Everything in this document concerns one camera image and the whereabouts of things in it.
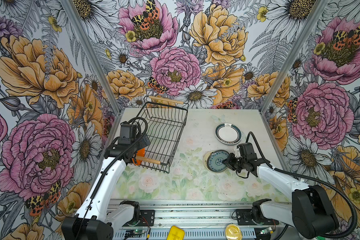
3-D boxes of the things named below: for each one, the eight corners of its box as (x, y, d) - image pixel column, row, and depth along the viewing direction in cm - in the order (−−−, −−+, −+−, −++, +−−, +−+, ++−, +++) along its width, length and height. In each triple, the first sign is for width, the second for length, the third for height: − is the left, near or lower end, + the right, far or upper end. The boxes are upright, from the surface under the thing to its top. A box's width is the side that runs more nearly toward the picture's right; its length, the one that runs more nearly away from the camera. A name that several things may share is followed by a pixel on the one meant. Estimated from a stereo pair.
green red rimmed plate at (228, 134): (217, 145, 103) (218, 142, 100) (214, 125, 114) (214, 122, 112) (243, 145, 103) (245, 142, 100) (237, 125, 114) (238, 122, 112)
